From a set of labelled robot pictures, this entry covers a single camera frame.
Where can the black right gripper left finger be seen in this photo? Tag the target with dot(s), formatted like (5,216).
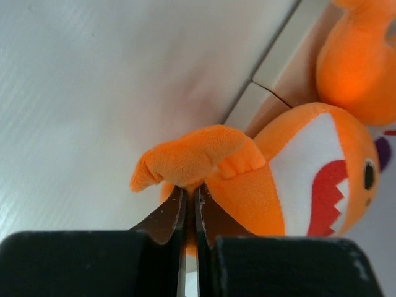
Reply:
(146,260)

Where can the cream two-tier folding shelf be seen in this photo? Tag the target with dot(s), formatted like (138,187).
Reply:
(285,75)

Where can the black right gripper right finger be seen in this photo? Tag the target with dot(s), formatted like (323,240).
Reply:
(234,262)

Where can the orange plush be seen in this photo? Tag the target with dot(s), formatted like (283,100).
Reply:
(355,68)
(313,171)

